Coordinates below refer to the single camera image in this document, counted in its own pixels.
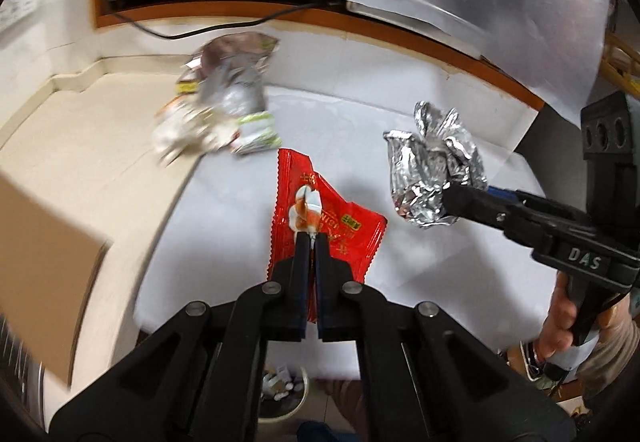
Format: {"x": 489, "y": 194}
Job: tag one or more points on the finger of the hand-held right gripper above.
{"x": 505, "y": 195}
{"x": 475, "y": 209}

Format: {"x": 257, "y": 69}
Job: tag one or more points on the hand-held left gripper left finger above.
{"x": 292, "y": 292}

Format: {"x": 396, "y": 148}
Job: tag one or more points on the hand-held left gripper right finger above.
{"x": 335, "y": 297}

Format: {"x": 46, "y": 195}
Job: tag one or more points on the aluminium foil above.
{"x": 425, "y": 171}

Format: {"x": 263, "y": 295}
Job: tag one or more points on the red snack wrapper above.
{"x": 325, "y": 202}

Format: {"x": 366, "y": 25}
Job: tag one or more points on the round dark trash bin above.
{"x": 300, "y": 402}

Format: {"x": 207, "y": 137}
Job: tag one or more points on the white green packet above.
{"x": 257, "y": 134}

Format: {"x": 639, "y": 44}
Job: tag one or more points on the white tissue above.
{"x": 180, "y": 131}

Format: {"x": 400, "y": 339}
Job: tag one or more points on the silver foil snack bag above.
{"x": 235, "y": 81}

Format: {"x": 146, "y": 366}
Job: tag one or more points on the small yellow black box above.
{"x": 187, "y": 85}

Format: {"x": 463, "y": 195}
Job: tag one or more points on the person's right hand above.
{"x": 555, "y": 322}

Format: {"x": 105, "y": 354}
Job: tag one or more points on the person's right leg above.
{"x": 345, "y": 397}

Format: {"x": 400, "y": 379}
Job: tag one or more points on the blue shoe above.
{"x": 325, "y": 432}

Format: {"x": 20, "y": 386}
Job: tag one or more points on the brown cardboard sheet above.
{"x": 40, "y": 272}

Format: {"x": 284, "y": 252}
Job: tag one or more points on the brown wooden window frame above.
{"x": 425, "y": 41}

